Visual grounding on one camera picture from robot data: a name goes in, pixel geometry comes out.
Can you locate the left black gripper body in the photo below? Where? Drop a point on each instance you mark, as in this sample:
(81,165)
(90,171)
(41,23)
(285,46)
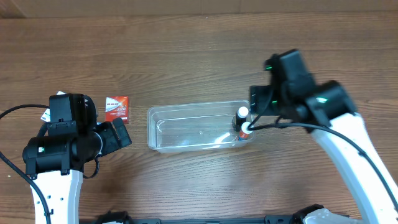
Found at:
(109,144)

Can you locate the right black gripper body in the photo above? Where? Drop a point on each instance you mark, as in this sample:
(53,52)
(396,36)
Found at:
(263,99)

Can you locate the dark bottle white cap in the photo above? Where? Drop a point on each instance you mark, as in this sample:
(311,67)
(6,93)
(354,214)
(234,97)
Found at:
(240,118)

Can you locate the red medicine box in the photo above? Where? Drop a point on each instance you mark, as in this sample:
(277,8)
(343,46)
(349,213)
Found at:
(117,107)

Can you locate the orange bottle white cap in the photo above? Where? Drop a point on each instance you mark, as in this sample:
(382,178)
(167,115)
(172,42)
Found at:
(244,133)

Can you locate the white medicine box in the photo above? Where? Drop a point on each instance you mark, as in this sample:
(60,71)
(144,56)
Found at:
(46,115)

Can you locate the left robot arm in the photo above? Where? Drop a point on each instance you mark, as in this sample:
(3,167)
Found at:
(55,159)

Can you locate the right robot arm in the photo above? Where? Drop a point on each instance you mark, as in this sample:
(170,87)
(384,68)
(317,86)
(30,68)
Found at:
(329,114)

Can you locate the clear plastic container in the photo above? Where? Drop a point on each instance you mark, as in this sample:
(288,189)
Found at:
(194,127)

